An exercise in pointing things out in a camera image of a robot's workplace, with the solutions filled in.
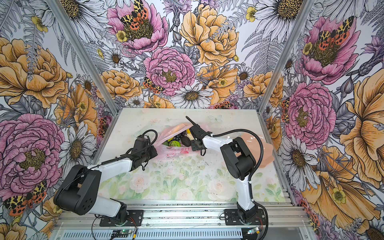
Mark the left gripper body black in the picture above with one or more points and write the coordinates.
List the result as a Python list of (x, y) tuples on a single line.
[(149, 154)]

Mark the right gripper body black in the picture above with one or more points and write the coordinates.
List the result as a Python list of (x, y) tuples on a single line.
[(195, 147)]

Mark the pink plastic bag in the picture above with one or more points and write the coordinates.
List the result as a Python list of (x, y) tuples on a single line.
[(162, 142)]

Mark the pink scalloped bowl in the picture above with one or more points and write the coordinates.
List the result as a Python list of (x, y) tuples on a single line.
[(255, 149)]

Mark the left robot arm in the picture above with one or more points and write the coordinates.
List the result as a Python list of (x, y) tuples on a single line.
[(79, 192)]

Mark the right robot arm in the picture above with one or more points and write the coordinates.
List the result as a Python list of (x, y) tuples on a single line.
[(239, 160)]

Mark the dark green avocado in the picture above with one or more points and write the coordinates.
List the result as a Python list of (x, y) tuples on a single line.
[(186, 141)]

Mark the dark grape bunch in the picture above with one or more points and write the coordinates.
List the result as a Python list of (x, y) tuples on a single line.
[(178, 137)]

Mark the bright green bumpy fruit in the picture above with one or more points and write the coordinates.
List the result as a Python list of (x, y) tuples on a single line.
[(174, 144)]

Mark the green circuit board left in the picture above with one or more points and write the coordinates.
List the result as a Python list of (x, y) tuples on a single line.
[(124, 234)]

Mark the green circuit board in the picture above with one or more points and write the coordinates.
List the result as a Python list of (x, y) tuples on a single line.
[(124, 234), (251, 231)]

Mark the green circuit board right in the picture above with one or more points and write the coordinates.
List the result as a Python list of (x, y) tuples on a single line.
[(251, 231)]

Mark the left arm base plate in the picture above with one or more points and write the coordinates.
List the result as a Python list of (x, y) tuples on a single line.
[(132, 218)]

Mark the aluminium front rail frame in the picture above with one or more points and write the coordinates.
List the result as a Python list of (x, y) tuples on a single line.
[(190, 221)]

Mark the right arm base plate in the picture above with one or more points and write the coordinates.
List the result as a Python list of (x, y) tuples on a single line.
[(238, 217)]

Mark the right aluminium corner post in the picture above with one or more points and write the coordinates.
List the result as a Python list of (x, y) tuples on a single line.
[(302, 18)]

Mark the aluminium corner post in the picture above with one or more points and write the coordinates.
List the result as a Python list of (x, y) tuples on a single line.
[(71, 32), (302, 18)]

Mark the left aluminium corner post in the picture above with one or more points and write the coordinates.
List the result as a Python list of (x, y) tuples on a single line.
[(71, 32)]

